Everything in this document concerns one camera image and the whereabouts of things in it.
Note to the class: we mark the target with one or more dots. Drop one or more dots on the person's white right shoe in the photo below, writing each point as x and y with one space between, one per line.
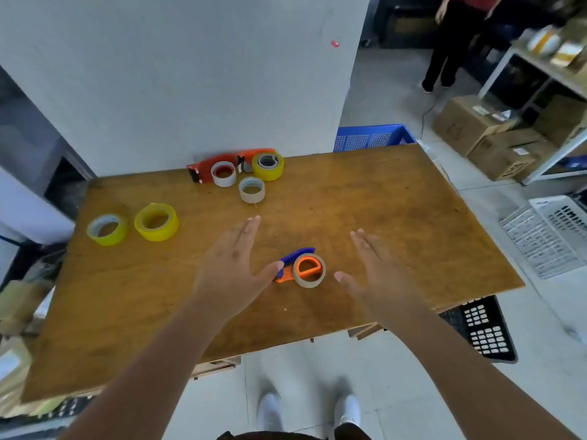
347 410

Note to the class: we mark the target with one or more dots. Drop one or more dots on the black plastic crate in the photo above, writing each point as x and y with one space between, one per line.
486 329

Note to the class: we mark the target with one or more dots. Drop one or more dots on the white plastic basket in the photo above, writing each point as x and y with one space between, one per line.
541 238

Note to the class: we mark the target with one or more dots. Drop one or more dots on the person's right hand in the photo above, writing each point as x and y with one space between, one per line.
383 290

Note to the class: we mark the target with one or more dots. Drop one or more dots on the white and yellow tape roll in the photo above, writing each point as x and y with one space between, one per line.
545 41

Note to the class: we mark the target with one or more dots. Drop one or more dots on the pile of flat cardboard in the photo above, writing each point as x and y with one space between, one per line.
16 325

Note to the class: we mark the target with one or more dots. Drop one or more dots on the red tape dispenser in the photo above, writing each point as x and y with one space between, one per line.
204 169

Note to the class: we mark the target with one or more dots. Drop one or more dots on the orange and blue tape dispenser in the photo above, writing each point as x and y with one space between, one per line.
290 263

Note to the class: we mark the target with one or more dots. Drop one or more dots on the person's right forearm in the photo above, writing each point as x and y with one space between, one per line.
467 384

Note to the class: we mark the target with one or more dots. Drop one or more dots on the person's left thumb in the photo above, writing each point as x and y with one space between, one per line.
269 273

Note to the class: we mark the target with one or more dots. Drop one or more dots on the person's right thumb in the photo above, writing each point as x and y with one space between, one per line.
347 279

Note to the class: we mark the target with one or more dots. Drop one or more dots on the tan tape roll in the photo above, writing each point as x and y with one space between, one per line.
309 282

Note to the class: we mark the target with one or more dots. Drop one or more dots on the person's left hand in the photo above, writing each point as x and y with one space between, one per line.
227 279

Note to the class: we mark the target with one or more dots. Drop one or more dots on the white metal shelf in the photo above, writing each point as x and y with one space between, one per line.
562 77

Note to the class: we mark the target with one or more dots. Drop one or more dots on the person's white shoe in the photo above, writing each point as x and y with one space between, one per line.
347 410
269 410

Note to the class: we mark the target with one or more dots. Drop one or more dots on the blue plastic crate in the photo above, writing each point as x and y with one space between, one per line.
367 137

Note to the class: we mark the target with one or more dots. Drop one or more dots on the person's left forearm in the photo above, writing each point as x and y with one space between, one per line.
151 380

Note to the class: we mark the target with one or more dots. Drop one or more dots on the person's white left shoe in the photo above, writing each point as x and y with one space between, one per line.
269 410

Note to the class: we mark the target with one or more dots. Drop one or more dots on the brown cardboard box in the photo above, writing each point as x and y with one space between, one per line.
562 119
463 125
500 158

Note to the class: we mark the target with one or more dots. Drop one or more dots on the beige tape roll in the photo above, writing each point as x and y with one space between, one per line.
252 196

